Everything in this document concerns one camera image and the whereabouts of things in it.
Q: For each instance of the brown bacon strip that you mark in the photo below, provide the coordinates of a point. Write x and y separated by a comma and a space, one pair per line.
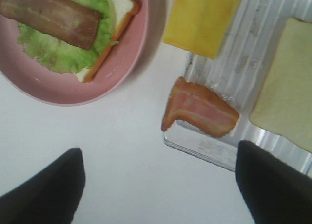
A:
66, 20

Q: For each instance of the pink bacon strip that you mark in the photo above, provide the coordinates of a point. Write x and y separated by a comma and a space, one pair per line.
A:
200, 107

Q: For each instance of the yellow cheese slice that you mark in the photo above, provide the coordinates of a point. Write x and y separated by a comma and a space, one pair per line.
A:
199, 26

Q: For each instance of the clear plastic tray right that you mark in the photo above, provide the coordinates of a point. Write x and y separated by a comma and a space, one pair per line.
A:
237, 75

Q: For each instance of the green lettuce leaf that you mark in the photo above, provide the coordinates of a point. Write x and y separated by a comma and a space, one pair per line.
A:
61, 57

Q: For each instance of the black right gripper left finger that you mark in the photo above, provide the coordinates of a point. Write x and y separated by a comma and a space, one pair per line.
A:
50, 197

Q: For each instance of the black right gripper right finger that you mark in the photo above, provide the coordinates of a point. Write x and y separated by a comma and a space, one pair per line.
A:
274, 192

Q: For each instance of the pink round plate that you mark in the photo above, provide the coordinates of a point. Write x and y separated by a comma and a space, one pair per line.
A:
43, 85

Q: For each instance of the bread slice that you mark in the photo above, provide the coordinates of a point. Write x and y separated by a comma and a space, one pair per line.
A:
284, 106
122, 12

